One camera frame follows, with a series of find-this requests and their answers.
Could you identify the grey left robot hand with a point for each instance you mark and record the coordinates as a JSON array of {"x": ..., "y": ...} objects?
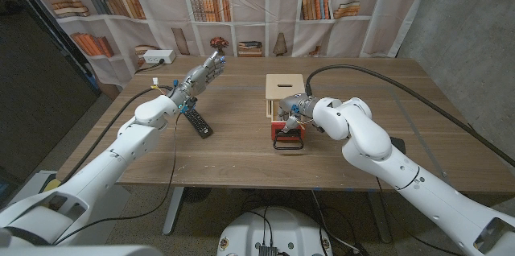
[{"x": 197, "y": 79}]

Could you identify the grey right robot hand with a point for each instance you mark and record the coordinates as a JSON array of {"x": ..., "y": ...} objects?
[{"x": 299, "y": 105}]

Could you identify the light wooden box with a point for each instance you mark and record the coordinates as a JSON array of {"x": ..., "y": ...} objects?
[{"x": 283, "y": 87}]

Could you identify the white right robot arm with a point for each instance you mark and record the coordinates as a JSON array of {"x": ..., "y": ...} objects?
[{"x": 402, "y": 171}]

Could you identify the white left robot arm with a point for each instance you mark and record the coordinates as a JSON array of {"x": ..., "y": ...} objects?
[{"x": 108, "y": 163}]

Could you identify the black TV remote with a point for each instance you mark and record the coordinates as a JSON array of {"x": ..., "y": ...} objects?
[{"x": 200, "y": 124}]

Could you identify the black wallet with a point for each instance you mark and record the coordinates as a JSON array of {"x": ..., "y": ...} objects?
[{"x": 399, "y": 144}]

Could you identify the white power strip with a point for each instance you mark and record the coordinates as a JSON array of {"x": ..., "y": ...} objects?
[{"x": 159, "y": 56}]

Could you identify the printed bookshelf backdrop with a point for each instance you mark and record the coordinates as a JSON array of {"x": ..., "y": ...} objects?
[{"x": 281, "y": 26}]

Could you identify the white robot torso base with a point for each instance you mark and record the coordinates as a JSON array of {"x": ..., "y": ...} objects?
[{"x": 277, "y": 228}]

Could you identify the white table leg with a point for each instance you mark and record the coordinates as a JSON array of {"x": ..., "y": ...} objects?
[{"x": 174, "y": 211}]

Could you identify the dark table leg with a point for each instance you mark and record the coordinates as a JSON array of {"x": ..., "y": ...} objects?
[{"x": 378, "y": 215}]

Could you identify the black partition panel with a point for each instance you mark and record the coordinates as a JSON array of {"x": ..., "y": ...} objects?
[{"x": 32, "y": 87}]

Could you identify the yellow black floor object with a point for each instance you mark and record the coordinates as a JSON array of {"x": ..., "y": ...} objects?
[{"x": 52, "y": 185}]

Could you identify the white robot chest cover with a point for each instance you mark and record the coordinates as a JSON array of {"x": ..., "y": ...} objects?
[{"x": 80, "y": 251}]

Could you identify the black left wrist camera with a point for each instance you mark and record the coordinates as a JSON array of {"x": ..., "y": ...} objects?
[{"x": 190, "y": 105}]

